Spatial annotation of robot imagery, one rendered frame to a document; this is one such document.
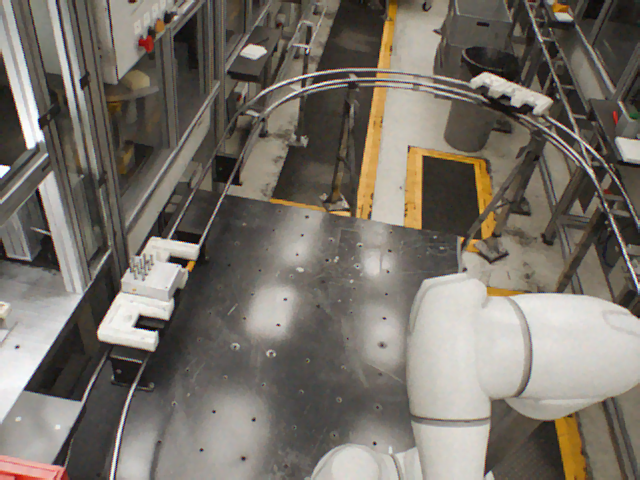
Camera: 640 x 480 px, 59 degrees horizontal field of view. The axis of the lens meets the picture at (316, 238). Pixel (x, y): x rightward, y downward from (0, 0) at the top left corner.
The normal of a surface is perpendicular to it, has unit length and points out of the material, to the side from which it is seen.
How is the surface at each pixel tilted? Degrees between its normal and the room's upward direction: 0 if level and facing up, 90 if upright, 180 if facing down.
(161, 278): 0
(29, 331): 0
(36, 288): 0
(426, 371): 58
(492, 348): 39
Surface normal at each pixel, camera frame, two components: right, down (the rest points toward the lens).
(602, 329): 0.21, -0.46
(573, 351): 0.15, -0.11
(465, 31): -0.12, 0.67
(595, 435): 0.11, -0.74
